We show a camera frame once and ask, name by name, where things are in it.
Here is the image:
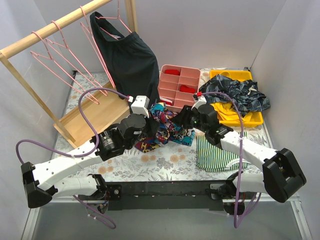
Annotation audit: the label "colourful comic print shorts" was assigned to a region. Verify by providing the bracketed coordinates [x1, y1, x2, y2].
[134, 102, 196, 153]

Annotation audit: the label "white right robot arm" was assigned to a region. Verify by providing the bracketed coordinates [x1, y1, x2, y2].
[172, 104, 307, 203]

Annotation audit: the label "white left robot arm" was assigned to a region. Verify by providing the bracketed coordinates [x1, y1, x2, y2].
[21, 113, 160, 209]

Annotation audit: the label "green white striped shorts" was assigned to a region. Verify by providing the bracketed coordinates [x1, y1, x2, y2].
[195, 133, 240, 173]

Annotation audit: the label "dark patterned shorts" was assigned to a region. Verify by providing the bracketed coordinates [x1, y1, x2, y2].
[198, 74, 271, 117]

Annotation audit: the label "black shorts on hanger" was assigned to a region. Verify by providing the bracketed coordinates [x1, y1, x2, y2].
[90, 11, 160, 107]

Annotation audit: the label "floral table mat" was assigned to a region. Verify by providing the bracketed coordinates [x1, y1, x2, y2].
[47, 67, 273, 183]

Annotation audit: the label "yellow garment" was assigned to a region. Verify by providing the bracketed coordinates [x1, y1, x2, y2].
[210, 102, 240, 123]

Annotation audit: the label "red white sock lower compartment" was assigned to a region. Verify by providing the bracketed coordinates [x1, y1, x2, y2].
[160, 97, 174, 106]

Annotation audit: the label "red sock middle compartment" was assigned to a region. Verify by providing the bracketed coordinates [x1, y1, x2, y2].
[179, 85, 196, 94]

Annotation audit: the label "pink divided organizer box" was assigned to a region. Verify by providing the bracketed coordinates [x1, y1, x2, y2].
[158, 64, 201, 113]

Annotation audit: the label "wooden clothes rack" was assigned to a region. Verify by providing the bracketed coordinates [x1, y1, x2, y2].
[0, 0, 130, 148]

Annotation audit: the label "red sock upper compartment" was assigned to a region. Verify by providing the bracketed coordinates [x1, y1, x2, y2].
[164, 69, 181, 76]

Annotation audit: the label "yellow plastic tray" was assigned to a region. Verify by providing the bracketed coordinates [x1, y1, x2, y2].
[209, 69, 264, 128]

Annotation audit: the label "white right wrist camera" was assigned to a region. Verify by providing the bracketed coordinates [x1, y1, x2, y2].
[191, 95, 207, 111]

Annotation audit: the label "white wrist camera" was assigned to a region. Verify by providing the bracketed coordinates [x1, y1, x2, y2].
[130, 95, 150, 118]
[191, 95, 207, 111]

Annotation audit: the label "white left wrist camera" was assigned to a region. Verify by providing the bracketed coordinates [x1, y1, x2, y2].
[130, 95, 150, 118]

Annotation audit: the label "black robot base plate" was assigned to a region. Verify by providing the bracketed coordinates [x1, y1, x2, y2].
[78, 180, 235, 215]

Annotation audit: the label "pink wire hanger middle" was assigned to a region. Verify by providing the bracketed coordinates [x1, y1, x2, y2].
[46, 20, 102, 88]

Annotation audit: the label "pink wire hanger with shorts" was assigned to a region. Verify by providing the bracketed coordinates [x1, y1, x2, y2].
[79, 5, 134, 89]

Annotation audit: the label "pink wire hanger left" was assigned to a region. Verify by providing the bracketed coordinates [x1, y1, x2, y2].
[29, 30, 100, 105]

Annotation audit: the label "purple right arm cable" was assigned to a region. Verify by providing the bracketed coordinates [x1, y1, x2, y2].
[197, 91, 262, 229]

